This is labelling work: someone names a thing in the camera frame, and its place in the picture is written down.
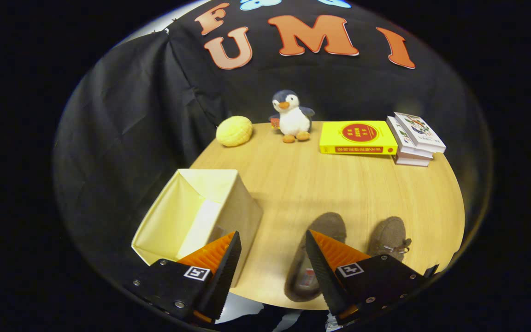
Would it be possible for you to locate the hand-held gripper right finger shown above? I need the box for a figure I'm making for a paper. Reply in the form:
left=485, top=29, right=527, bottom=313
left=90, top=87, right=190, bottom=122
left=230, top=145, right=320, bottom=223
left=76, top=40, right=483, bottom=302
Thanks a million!
left=305, top=229, right=432, bottom=326

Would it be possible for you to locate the yellow bun toy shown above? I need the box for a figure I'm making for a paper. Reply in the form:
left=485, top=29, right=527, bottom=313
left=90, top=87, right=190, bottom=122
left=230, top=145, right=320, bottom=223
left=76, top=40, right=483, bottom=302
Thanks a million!
left=216, top=116, right=253, bottom=147

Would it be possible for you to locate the black backdrop cloth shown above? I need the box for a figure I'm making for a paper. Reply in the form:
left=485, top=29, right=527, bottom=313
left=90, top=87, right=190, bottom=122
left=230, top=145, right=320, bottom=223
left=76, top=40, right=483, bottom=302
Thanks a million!
left=53, top=0, right=492, bottom=286

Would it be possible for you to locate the penguin plush toy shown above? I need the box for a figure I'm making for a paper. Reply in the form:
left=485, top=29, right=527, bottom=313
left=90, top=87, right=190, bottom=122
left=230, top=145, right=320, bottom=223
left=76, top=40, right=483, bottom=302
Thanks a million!
left=269, top=89, right=315, bottom=143

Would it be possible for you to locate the brown fuzzy shoe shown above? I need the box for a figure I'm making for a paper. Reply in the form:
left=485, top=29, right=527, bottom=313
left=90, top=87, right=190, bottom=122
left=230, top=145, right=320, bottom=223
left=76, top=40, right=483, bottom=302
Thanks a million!
left=368, top=217, right=412, bottom=263
left=284, top=212, right=347, bottom=302

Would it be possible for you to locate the yellow book with red circle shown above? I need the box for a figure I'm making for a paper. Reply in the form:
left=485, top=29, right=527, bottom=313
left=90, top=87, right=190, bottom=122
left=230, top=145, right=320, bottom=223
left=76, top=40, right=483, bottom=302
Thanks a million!
left=319, top=121, right=398, bottom=155

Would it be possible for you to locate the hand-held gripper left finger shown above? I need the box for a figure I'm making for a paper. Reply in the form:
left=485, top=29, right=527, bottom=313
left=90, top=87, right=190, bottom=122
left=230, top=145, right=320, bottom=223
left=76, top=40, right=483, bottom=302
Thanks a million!
left=125, top=231, right=243, bottom=326

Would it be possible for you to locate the cream fabric storage box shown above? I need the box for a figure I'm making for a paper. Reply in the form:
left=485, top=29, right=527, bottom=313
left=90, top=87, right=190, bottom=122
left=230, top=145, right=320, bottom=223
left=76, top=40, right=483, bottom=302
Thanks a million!
left=131, top=168, right=264, bottom=289

